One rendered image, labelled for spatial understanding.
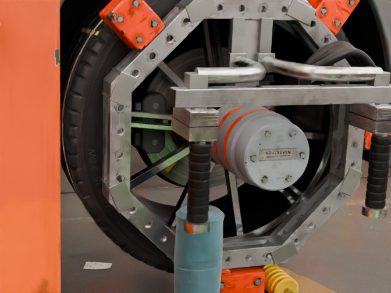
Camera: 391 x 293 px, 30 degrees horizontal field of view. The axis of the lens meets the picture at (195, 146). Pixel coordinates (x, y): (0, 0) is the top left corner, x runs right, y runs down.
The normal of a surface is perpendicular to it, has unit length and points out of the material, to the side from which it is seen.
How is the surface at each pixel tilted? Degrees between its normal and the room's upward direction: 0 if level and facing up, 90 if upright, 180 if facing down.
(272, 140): 90
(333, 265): 0
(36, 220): 90
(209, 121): 90
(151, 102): 90
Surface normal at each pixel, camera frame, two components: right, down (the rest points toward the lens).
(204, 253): 0.23, 0.19
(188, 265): -0.43, 0.18
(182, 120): -0.94, 0.04
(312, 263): 0.04, -0.97
